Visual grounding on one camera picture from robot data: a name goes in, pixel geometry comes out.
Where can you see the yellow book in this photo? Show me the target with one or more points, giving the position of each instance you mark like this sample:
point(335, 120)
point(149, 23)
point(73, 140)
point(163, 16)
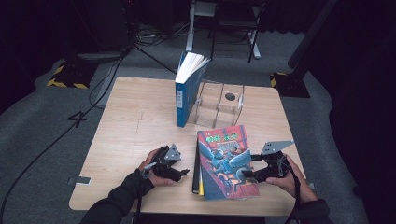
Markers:
point(201, 186)

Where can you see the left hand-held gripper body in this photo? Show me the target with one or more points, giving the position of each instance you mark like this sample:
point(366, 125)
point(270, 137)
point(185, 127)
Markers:
point(165, 165)

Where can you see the round table grommet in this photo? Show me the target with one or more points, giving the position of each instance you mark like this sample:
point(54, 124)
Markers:
point(230, 96)

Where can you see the red illustrated book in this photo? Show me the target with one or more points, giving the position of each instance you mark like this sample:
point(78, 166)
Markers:
point(227, 161)

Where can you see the blue book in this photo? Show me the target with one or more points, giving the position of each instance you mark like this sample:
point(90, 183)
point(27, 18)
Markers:
point(186, 96)

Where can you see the black yellow striped stand base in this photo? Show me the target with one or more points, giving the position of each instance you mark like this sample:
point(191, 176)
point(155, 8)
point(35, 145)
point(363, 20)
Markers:
point(71, 74)
point(289, 85)

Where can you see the grey tape strip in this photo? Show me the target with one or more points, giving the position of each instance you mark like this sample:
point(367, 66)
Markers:
point(311, 185)
point(79, 180)

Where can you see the person's right hand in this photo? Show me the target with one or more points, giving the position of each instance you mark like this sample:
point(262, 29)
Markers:
point(295, 186)

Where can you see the white desk leg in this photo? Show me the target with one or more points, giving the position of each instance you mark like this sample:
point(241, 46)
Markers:
point(256, 46)
point(190, 31)

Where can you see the clear acrylic book rack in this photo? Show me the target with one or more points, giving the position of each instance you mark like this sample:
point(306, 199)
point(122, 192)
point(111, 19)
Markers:
point(218, 105)

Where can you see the person's left hand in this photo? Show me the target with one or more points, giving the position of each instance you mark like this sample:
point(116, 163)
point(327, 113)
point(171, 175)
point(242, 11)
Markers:
point(148, 171)

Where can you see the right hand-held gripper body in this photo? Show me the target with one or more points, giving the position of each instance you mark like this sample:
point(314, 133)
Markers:
point(274, 168)

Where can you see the black hardcover book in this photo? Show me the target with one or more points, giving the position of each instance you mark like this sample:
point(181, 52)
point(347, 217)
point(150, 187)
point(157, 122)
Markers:
point(195, 174)

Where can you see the black slanted pole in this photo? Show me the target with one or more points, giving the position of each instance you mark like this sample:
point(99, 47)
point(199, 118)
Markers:
point(311, 34)

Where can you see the black folding chair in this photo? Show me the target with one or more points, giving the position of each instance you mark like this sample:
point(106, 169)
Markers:
point(236, 21)

